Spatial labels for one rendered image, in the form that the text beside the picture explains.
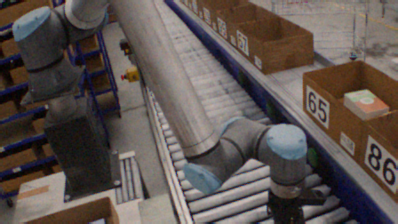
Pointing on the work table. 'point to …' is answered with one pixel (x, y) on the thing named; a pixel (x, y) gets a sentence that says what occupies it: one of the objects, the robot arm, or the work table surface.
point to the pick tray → (82, 213)
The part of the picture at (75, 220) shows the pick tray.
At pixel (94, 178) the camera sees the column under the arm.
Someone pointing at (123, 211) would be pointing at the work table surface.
